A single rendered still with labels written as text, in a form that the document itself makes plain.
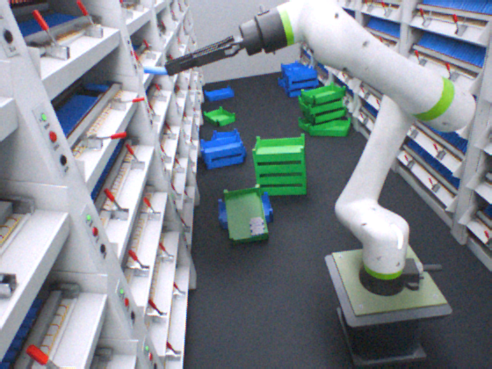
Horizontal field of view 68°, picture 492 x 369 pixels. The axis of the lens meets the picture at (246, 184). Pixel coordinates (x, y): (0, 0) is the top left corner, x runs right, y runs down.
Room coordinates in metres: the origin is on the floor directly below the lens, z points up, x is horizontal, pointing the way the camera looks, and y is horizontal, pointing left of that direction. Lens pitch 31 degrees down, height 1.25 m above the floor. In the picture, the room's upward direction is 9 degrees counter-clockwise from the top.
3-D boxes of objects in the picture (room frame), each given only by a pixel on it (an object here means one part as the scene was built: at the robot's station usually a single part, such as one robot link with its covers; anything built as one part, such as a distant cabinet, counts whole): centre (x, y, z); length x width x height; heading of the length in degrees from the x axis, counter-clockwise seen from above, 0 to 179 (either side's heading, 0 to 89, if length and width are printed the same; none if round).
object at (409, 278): (0.84, -0.46, 0.32); 0.26 x 0.15 x 0.06; 80
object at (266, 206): (1.74, 0.03, 0.04); 0.30 x 0.20 x 0.08; 90
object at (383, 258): (0.87, -0.40, 0.45); 0.16 x 0.13 x 0.19; 16
